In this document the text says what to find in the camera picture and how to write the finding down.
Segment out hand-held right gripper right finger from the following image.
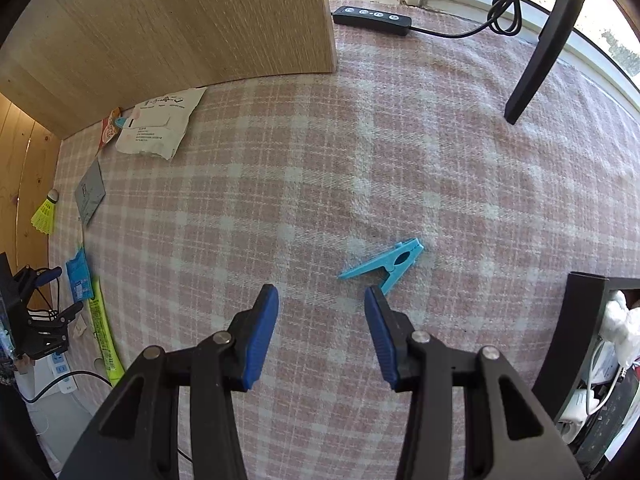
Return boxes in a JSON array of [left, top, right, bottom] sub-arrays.
[[364, 286, 586, 480]]

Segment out large oak panel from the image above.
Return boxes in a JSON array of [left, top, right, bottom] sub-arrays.
[[0, 0, 337, 141]]

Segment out pine plank board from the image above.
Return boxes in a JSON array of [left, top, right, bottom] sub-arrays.
[[0, 92, 62, 281]]

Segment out white charger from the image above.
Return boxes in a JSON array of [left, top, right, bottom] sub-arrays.
[[552, 390, 601, 441]]

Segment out yellow shuttlecock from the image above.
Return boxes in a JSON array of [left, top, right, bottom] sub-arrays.
[[31, 189, 59, 235]]

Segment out black tripod leg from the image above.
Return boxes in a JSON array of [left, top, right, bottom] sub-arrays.
[[439, 0, 593, 126]]

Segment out white paper bag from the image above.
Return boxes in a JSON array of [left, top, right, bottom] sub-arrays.
[[115, 87, 207, 161]]

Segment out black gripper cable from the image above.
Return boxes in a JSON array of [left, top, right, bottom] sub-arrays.
[[20, 370, 113, 403]]

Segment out red creamer packet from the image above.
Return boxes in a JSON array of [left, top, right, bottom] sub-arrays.
[[100, 107, 123, 151]]

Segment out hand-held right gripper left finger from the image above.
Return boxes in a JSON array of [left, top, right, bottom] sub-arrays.
[[59, 283, 280, 480]]

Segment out grey foil packet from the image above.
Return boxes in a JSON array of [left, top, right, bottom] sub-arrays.
[[74, 160, 107, 227]]

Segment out white usb cable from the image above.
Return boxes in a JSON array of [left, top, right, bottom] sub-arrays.
[[585, 355, 628, 416]]

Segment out black storage box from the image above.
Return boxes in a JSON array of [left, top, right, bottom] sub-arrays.
[[531, 271, 640, 480]]

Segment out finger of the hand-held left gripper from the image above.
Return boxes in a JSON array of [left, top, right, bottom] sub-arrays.
[[27, 301, 85, 333], [14, 266, 63, 301]]

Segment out green sachet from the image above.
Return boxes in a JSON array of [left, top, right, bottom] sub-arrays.
[[87, 277, 125, 386]]

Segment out blue packet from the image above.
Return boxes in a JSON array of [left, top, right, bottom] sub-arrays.
[[66, 247, 95, 302]]

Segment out white power strip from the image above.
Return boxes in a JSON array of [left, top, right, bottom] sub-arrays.
[[30, 347, 80, 411]]

